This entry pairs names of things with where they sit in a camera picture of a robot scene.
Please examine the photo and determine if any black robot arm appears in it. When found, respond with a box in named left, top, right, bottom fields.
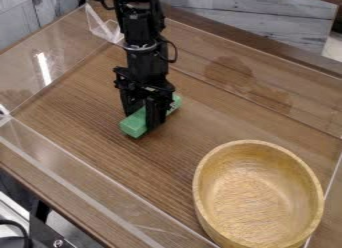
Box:
left=94, top=0, right=177, bottom=131

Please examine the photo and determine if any green rectangular block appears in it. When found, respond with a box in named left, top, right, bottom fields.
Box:
left=118, top=94, right=181, bottom=138

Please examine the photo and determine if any clear acrylic tray wall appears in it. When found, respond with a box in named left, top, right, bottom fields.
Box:
left=0, top=114, right=217, bottom=248

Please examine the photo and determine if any black metal table frame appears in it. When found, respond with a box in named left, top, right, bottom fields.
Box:
left=25, top=200, right=90, bottom=248

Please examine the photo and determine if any black cable lower left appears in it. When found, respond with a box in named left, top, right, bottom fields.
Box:
left=0, top=219, right=31, bottom=248

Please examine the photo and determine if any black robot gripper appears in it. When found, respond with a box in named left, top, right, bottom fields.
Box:
left=113, top=46, right=174, bottom=131

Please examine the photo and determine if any brown wooden bowl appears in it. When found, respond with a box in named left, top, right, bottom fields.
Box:
left=192, top=140, right=324, bottom=248

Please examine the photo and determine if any clear acrylic corner bracket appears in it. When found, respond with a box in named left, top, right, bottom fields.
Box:
left=84, top=4, right=124, bottom=44

